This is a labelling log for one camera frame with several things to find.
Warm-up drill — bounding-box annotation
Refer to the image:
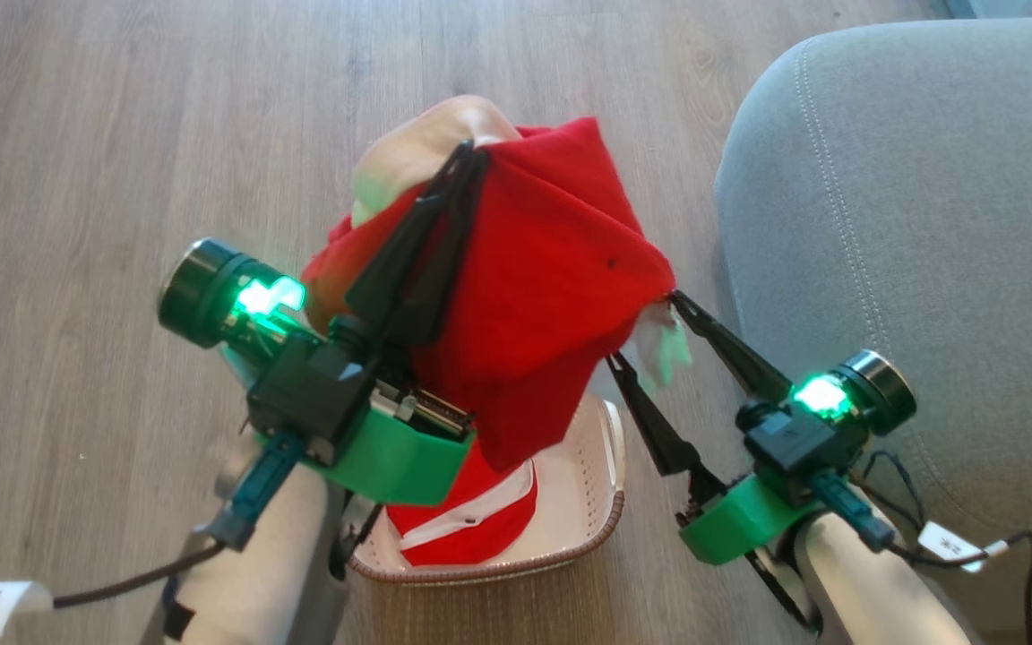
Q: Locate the thin black looped cable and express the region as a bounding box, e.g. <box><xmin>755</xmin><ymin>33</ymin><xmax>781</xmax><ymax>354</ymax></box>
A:
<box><xmin>847</xmin><ymin>448</ymin><xmax>929</xmax><ymax>538</ymax></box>

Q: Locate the woven basket with white liner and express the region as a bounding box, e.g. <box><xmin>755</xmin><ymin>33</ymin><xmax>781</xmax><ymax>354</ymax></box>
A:
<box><xmin>346</xmin><ymin>394</ymin><xmax>627</xmax><ymax>645</ymax></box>

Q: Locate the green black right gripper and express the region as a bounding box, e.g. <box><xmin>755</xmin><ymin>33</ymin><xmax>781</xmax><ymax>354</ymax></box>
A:
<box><xmin>607</xmin><ymin>290</ymin><xmax>917</xmax><ymax>567</ymax></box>

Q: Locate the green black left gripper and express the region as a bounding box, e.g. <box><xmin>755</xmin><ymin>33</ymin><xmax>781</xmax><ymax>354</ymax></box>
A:
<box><xmin>158</xmin><ymin>143</ymin><xmax>490</xmax><ymax>507</ymax></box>

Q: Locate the beige garment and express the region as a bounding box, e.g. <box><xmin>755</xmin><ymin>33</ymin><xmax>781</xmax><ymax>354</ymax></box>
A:
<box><xmin>305</xmin><ymin>94</ymin><xmax>524</xmax><ymax>334</ymax></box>

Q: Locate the red garment with white panels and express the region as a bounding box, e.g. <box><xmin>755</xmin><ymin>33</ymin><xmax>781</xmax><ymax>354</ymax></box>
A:
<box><xmin>301</xmin><ymin>116</ymin><xmax>692</xmax><ymax>473</ymax></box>

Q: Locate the red garment with white stripe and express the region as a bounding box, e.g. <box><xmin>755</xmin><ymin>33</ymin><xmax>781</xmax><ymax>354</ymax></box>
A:
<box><xmin>386</xmin><ymin>439</ymin><xmax>539</xmax><ymax>567</ymax></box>

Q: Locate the grey upholstered seat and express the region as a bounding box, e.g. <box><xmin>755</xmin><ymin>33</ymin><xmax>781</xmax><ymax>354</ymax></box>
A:
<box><xmin>715</xmin><ymin>13</ymin><xmax>1032</xmax><ymax>632</ymax></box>

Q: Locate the black cable with teal plug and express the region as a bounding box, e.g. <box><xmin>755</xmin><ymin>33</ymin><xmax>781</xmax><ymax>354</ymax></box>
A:
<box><xmin>807</xmin><ymin>470</ymin><xmax>1032</xmax><ymax>645</ymax></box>
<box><xmin>48</xmin><ymin>430</ymin><xmax>306</xmax><ymax>612</ymax></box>

